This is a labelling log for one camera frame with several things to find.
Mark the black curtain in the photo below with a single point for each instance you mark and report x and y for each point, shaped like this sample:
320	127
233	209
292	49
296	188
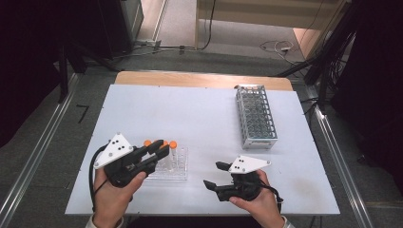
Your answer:
374	79
25	63

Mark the orange-capped clear centrifuge tube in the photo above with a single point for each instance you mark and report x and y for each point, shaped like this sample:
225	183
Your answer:
147	142
173	144
164	144

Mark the wooden table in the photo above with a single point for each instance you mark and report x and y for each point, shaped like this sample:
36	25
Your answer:
190	79

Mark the beige wooden cabinet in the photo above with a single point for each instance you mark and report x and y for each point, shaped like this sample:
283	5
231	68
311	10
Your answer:
269	12

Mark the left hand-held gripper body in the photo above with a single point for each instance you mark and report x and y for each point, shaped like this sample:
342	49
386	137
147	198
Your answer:
115	150

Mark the person's right hand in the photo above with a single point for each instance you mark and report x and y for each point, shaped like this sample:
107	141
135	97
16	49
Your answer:
263	205

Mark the person's left hand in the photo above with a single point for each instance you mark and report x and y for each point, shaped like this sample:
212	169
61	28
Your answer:
111	199

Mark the black metal stand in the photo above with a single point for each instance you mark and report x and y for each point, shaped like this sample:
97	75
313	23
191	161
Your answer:
323	85
63	79

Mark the clear acrylic tube rack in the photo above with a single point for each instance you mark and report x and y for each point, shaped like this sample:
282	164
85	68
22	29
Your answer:
177	171

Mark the dark grey cabinet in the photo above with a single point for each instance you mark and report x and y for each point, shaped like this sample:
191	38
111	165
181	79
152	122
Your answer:
133	19

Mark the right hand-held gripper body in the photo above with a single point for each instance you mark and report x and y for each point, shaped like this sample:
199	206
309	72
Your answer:
247	164

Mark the light brown board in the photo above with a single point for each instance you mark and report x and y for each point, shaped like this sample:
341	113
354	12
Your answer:
304	41

